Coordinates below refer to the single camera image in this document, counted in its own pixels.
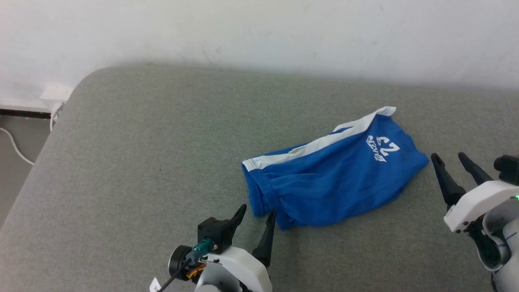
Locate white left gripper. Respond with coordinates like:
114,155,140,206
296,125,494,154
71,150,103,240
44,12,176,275
205,204,277,292

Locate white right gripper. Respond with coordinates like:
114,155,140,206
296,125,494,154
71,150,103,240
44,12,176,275
431,152,519,234

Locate blue shorts with white stripe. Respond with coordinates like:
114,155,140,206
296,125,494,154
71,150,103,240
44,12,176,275
242,106,429,231

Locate black left cylindrical motor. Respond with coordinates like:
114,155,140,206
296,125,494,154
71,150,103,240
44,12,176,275
169,245,195,275

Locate grey fabric sofa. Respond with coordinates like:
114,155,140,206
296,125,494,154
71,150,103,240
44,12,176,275
0,63,519,292

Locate black baseboard strip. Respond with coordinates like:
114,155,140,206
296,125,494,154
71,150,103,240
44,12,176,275
0,108,51,120

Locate left cable with teal plug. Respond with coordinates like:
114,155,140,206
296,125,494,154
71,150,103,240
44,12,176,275
156,238,216,292

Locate white wall socket box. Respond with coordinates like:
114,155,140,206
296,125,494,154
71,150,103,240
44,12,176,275
39,83,75,114

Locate thin white floor cable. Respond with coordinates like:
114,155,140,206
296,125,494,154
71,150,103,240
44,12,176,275
0,127,35,166

